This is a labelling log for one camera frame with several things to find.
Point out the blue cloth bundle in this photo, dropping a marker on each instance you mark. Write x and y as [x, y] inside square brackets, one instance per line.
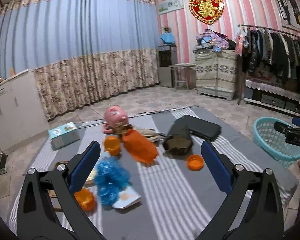
[168, 38]

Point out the metal clothes rack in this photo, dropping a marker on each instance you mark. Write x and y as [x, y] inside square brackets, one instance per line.
[265, 29]

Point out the teal tissue box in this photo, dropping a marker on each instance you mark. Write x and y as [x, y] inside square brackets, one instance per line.
[62, 131]

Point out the pile of bedding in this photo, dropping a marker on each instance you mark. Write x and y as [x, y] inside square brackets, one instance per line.
[212, 41]

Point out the low cabinet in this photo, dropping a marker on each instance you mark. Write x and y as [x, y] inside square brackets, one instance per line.
[270, 100]

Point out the white lace cloth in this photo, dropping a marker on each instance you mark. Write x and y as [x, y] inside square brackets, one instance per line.
[272, 88]

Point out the pink piggy bank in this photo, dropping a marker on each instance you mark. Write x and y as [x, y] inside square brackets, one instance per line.
[113, 115]

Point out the brown crumpled wrapper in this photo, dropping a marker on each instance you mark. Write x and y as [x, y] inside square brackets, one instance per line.
[122, 128]

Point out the framed wall poster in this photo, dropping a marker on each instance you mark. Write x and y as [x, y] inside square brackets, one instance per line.
[288, 7]

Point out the cloth-covered cabinet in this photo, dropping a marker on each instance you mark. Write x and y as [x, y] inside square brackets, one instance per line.
[215, 75]

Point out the red gold heart decoration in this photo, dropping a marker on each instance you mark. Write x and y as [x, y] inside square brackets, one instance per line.
[206, 7]

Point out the row of hanging clothes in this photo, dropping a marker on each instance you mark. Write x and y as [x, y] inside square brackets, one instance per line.
[272, 50]

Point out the white cabinet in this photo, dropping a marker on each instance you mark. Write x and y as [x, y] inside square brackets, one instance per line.
[15, 100]

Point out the grey striped mat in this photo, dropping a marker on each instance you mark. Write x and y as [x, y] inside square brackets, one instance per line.
[170, 192]

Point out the khaki cloth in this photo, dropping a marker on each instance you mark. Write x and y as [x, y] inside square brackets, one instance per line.
[147, 133]

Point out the cream plastic lid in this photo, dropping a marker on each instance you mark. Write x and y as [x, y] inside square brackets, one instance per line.
[92, 176]

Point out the small folding stool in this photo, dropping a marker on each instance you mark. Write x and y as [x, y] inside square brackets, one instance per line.
[182, 75]

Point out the blue and floral curtain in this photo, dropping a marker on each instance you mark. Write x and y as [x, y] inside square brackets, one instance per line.
[77, 42]

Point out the black zip case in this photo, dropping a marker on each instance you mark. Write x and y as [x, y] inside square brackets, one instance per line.
[202, 128]

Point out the grey water dispenser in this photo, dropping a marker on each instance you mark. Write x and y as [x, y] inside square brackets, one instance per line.
[166, 65]

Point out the pink hanging bag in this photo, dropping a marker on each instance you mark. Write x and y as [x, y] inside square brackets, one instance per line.
[239, 45]

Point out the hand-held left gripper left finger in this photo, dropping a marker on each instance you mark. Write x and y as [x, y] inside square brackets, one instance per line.
[86, 165]

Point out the dark brown bag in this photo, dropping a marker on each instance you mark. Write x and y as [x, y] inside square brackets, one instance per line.
[177, 142]

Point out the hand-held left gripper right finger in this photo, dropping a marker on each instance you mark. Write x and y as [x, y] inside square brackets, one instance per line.
[216, 165]

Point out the orange snack packet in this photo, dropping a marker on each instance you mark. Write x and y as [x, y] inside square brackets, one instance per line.
[140, 146]

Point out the blue mesh sponge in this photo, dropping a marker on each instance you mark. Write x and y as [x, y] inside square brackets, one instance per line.
[110, 180]

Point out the light blue plastic basket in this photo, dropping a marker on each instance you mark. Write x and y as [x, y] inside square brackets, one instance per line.
[270, 142]

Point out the light blue card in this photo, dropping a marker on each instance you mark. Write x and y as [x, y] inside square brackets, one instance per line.
[128, 198]

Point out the wall picture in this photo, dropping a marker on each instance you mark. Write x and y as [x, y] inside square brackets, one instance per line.
[170, 5]

